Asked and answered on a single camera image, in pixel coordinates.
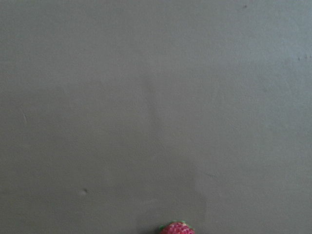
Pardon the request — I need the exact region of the red strawberry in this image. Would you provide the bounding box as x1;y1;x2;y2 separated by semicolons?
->
159;221;195;234

